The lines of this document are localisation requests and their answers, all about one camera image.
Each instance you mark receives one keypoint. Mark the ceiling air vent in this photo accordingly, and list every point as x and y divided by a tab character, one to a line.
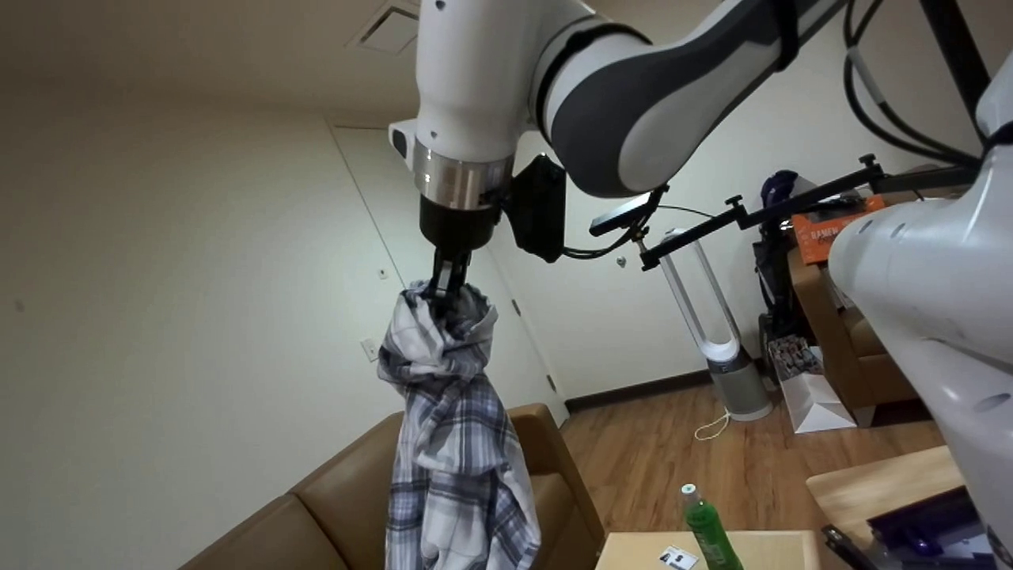
385	33

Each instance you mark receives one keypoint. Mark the brown leather sofa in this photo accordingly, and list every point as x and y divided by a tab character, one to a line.
337	509

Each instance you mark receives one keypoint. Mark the dark blue pad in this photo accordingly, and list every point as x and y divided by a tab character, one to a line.
930	533

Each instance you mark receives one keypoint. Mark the black white patterned bag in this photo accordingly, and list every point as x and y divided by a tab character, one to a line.
791	355

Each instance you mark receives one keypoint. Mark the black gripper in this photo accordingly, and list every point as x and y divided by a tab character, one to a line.
460	224

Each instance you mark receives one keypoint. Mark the black metal pole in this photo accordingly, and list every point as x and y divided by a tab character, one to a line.
953	51

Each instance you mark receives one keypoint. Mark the orange box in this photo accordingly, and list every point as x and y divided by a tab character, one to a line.
826	231

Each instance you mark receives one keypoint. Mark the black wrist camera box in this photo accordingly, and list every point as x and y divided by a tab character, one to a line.
540	210

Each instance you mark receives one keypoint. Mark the grey tower air purifier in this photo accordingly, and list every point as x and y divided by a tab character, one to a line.
739	384

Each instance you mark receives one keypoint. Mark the black stereo camera bar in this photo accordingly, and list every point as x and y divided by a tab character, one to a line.
625	217

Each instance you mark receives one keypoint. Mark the white wall outlet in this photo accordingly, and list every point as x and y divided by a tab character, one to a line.
367	349

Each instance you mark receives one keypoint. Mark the white door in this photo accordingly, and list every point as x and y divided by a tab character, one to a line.
367	210

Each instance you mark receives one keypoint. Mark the black marker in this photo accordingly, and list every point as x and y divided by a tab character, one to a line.
842	545

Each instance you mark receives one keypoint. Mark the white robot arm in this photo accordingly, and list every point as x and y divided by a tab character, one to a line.
477	73

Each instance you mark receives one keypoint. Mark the black tripod stand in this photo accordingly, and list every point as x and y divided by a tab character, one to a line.
776	286

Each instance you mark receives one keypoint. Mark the beige side table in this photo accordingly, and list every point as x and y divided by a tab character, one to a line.
633	554

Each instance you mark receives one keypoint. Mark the green plastic bottle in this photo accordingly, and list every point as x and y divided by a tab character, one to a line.
709	533

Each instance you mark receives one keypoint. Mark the plaid blue white shirt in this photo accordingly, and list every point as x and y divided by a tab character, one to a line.
454	455

